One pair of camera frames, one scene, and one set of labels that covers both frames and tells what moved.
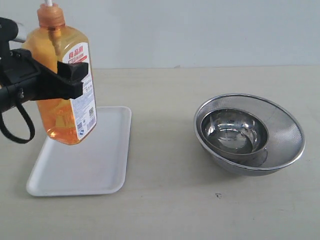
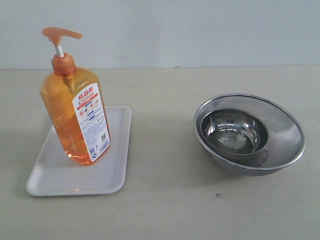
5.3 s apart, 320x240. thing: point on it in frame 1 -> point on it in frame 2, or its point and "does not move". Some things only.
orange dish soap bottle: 54,41 -> 75,104
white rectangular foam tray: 96,165 does not move
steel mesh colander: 248,135 does not move
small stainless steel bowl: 235,133 does not move
